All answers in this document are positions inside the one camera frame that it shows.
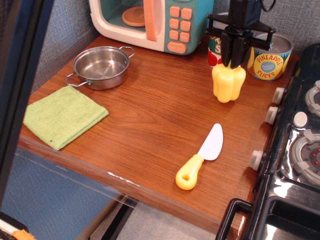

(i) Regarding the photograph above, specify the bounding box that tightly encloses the tomato sauce can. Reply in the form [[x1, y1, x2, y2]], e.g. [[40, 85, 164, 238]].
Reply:
[[207, 12, 229, 68]]

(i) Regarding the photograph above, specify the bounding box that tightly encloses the pineapple slices can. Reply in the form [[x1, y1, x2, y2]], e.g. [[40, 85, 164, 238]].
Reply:
[[247, 34, 294, 81]]

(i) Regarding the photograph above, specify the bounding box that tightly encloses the black toy stove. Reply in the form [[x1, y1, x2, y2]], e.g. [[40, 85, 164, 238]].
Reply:
[[216, 43, 320, 240]]

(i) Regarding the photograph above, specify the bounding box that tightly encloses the green folded cloth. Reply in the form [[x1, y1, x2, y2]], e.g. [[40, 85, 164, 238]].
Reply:
[[23, 86, 109, 151]]

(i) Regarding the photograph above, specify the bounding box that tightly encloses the small steel pot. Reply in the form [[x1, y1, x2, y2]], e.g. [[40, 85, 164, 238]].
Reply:
[[65, 46, 136, 91]]

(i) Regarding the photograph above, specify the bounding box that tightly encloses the toy knife yellow handle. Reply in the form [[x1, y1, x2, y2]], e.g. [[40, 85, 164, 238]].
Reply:
[[175, 123, 224, 190]]

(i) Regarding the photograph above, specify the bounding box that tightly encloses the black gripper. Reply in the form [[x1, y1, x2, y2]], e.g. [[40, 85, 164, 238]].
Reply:
[[206, 0, 276, 69]]

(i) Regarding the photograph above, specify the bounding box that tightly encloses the orange object bottom left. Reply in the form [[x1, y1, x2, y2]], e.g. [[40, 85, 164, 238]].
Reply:
[[12, 229, 35, 240]]

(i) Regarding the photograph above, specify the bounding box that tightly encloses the toy microwave oven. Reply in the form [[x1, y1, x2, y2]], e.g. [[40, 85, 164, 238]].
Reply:
[[89, 0, 214, 56]]

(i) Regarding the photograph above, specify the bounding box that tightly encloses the yellow toy bell pepper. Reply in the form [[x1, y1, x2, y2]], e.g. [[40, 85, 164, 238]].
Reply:
[[211, 63, 247, 103]]

